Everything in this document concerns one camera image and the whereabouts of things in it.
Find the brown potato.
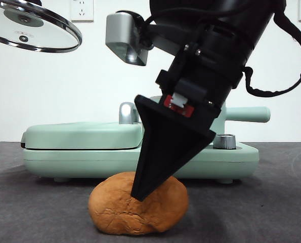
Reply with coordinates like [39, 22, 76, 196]
[88, 171, 189, 235]

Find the glass lid with green knob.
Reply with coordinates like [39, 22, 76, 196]
[0, 0, 82, 53]

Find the silver control knob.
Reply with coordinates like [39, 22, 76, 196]
[212, 133, 236, 149]

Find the green hinged griddle cover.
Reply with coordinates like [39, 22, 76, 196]
[20, 121, 144, 150]

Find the green breakfast machine base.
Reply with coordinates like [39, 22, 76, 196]
[23, 136, 260, 183]

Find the chrome griddle cover handle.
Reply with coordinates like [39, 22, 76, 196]
[118, 102, 141, 125]

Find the green steamer pot with handle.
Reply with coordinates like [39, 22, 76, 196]
[149, 95, 271, 142]

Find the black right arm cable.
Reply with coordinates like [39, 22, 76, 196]
[241, 7, 301, 98]

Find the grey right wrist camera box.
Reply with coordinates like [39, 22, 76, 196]
[105, 11, 151, 66]

